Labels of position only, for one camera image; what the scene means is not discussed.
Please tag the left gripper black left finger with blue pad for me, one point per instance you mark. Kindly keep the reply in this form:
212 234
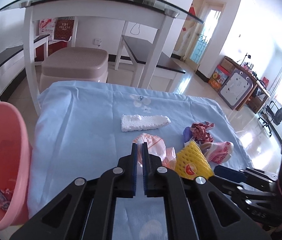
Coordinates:
117 182

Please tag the beige plastic stool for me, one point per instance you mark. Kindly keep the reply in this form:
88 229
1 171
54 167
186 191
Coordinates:
74 64

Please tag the red gift bag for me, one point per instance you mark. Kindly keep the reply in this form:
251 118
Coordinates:
64 28

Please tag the glass balcony door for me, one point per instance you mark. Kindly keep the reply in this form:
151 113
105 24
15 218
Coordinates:
202 33

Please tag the glass top white table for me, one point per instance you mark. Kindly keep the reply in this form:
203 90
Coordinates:
158 14

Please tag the black office chair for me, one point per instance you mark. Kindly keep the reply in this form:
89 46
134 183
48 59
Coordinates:
272 115

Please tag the colourful cardboard box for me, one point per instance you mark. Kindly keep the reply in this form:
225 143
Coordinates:
218 78

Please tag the wooden desk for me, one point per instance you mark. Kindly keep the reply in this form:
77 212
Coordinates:
258 96

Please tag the dark red crumpled wrapper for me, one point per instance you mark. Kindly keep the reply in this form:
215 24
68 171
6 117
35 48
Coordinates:
200 132

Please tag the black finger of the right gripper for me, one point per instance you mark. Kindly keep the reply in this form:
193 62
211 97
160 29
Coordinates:
231 188

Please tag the pink white paper carton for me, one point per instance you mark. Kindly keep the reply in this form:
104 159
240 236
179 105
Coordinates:
217 152

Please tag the pink plastic basin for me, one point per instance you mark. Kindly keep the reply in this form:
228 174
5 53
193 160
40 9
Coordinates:
15 157

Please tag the orange white plastic bag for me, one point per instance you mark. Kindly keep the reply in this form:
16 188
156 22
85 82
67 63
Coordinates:
156 146

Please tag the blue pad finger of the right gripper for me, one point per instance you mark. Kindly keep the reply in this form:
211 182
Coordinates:
228 173

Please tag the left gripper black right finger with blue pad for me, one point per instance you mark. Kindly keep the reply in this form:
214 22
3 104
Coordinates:
160 181

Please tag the white styrofoam piece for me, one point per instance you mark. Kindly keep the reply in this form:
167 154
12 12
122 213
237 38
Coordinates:
143 123

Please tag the purple wrapper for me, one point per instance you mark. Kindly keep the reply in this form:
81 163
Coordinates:
187 134

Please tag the left black white bench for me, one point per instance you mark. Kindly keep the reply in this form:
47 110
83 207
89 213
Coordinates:
12 71

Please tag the light blue floral cloth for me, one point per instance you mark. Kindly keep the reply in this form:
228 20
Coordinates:
78 137

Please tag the grey monster drawing board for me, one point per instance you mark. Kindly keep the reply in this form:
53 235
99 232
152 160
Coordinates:
236 88

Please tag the yellow foam fruit net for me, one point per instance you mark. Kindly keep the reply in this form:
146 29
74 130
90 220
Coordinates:
191 163

